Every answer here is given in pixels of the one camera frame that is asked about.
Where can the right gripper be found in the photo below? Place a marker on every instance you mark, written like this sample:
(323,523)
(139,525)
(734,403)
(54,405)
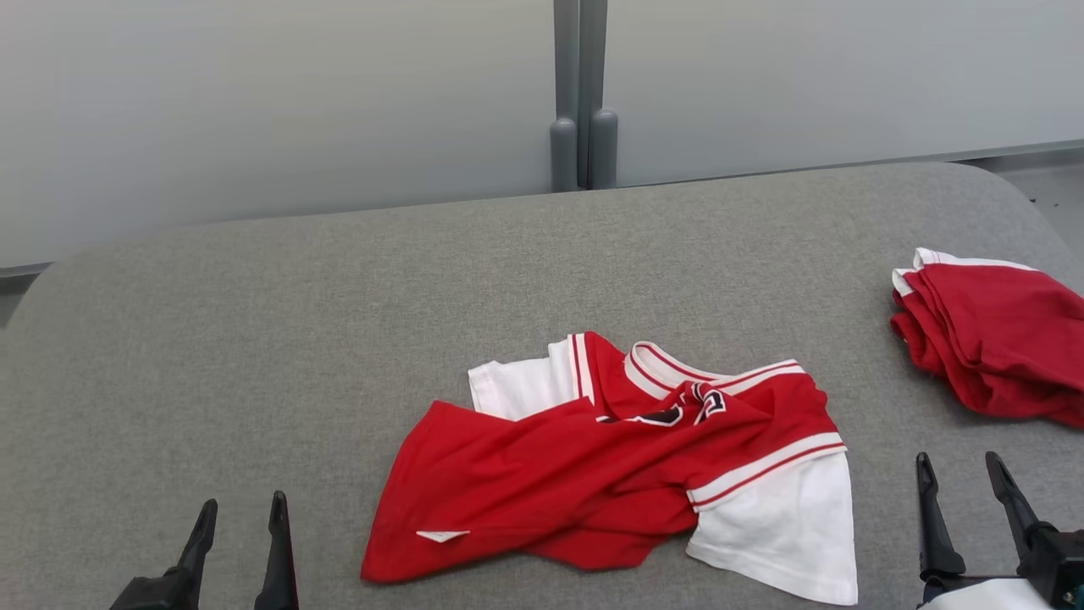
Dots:
(987,595)

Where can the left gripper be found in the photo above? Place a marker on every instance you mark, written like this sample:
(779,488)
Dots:
(152,595)

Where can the red shorts with number 23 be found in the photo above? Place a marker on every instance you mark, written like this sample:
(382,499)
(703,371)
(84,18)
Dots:
(999,339)

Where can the red and white jersey shirt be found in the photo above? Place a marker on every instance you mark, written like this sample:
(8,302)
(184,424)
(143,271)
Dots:
(576,474)

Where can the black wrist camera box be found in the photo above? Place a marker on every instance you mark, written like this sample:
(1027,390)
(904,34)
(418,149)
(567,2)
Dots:
(1054,563)

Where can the grey metal double post frame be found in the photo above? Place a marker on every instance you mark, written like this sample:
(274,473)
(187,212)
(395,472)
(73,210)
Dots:
(583,93)

